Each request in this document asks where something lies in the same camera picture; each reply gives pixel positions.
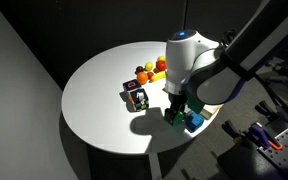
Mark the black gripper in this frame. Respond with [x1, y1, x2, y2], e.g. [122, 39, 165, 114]
[164, 92, 188, 125]

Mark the green block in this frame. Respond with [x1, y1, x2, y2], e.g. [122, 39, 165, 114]
[170, 110, 186, 127]

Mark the blue block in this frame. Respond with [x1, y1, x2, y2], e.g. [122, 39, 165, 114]
[185, 111, 205, 133]

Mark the light wooden tray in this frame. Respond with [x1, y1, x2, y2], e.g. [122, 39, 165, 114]
[200, 103, 224, 121]

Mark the black green checkered cube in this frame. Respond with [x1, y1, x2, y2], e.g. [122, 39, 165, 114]
[127, 87, 150, 113]

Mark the yellow toy banana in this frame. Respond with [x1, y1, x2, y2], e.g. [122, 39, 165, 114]
[149, 70, 168, 83]

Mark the orange toy fruit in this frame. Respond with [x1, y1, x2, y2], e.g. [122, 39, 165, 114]
[136, 71, 149, 85]

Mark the red toy tomato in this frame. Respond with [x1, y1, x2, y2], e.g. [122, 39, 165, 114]
[155, 60, 168, 72]

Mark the black spring clamp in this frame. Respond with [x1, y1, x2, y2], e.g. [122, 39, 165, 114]
[254, 99, 279, 118]
[222, 119, 252, 141]

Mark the purple clamp orange tip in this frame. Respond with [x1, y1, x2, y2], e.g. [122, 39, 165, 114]
[248, 123, 283, 151]

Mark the black perforated pegboard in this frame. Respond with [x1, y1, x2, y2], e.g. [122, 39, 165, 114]
[257, 123, 288, 172]

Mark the white table pedestal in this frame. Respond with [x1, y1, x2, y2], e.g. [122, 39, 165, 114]
[148, 153, 163, 180]

